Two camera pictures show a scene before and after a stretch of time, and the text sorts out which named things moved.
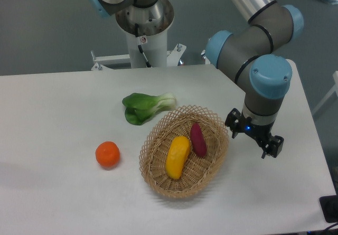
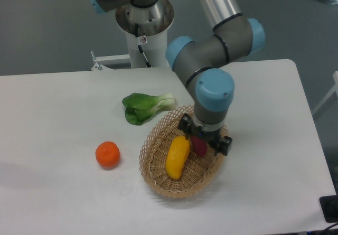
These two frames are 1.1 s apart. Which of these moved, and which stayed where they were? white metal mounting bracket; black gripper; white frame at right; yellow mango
Moved: black gripper
Stayed: white metal mounting bracket; yellow mango; white frame at right
